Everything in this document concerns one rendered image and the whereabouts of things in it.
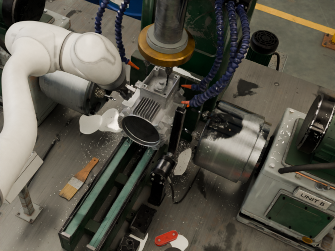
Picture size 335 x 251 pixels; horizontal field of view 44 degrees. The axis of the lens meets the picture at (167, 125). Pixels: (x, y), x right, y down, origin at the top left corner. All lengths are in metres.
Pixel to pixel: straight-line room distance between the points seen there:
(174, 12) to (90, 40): 0.33
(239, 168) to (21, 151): 0.80
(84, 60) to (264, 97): 1.19
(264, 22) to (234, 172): 2.52
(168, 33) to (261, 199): 0.63
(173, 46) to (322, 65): 2.41
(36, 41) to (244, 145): 0.71
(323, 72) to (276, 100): 1.55
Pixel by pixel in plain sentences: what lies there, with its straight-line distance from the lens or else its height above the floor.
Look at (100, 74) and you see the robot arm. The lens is 1.01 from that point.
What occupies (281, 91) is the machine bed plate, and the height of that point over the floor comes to 0.80.
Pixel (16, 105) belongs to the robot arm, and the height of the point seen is 1.57.
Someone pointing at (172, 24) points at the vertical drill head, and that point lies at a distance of 1.25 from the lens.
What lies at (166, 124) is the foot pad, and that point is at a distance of 1.45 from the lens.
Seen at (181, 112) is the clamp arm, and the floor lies 1.25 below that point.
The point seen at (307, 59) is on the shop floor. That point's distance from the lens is 3.59.
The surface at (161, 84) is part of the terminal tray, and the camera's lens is 1.49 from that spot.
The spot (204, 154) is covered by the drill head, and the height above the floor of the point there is 1.07.
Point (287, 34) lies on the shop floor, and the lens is 3.75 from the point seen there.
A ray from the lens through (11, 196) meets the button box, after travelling 1.34.
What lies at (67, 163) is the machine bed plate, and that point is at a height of 0.80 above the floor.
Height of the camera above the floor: 2.21
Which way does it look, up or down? 52 degrees down
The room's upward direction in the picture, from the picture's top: 11 degrees clockwise
